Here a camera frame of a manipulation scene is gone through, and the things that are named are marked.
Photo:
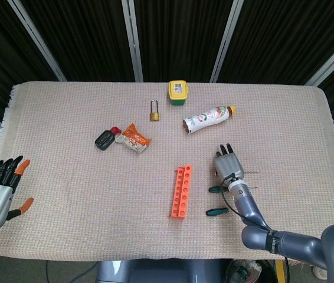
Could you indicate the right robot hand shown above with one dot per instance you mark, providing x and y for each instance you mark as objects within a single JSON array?
[{"x": 229, "y": 166}]

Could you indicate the black metal precision screwdriver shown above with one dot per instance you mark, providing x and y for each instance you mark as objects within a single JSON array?
[{"x": 216, "y": 174}]

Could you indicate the green and black screwdriver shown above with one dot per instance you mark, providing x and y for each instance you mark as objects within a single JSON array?
[{"x": 215, "y": 189}]

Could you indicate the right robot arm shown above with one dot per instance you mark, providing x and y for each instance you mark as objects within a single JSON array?
[{"x": 297, "y": 244}]

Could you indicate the orange perforated block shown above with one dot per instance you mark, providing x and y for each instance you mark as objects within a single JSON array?
[{"x": 180, "y": 200}]

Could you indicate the white labelled bottle, yellow cap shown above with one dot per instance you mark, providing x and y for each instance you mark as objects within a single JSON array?
[{"x": 205, "y": 118}]

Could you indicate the pink woven tablecloth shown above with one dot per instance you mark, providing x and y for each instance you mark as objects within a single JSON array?
[{"x": 66, "y": 191}]

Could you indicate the brass padlock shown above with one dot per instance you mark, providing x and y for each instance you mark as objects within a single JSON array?
[{"x": 155, "y": 117}]

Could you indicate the green tub with yellow lid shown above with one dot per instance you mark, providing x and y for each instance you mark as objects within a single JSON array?
[{"x": 178, "y": 90}]

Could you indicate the orange and white snack packet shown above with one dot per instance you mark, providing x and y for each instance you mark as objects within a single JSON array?
[{"x": 133, "y": 140}]

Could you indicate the black waste bin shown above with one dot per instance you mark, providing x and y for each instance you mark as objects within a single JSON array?
[{"x": 243, "y": 272}]

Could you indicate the grey robot torso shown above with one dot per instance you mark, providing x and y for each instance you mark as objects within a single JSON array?
[{"x": 161, "y": 272}]

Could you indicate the black bottle with red cap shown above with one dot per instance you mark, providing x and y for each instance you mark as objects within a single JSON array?
[{"x": 104, "y": 140}]

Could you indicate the pale shoe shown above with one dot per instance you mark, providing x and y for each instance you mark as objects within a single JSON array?
[{"x": 319, "y": 272}]

